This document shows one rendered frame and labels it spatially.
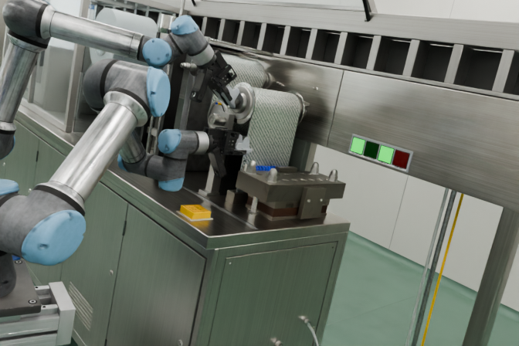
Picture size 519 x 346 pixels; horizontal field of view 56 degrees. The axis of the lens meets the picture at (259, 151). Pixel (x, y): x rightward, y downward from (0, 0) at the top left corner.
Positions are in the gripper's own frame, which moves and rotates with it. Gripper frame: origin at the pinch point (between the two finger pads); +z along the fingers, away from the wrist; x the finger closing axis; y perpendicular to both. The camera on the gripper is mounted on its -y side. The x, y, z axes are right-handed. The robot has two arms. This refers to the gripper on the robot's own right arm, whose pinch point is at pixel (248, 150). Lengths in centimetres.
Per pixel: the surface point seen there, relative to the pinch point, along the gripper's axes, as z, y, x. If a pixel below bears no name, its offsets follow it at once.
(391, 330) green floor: 148, -109, 5
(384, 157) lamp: 29.7, 8.5, -35.6
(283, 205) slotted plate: 3.7, -13.9, -19.0
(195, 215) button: -28.2, -17.6, -13.5
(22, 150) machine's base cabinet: -29, -41, 149
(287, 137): 18.1, 6.2, -0.3
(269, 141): 9.0, 4.0, -0.2
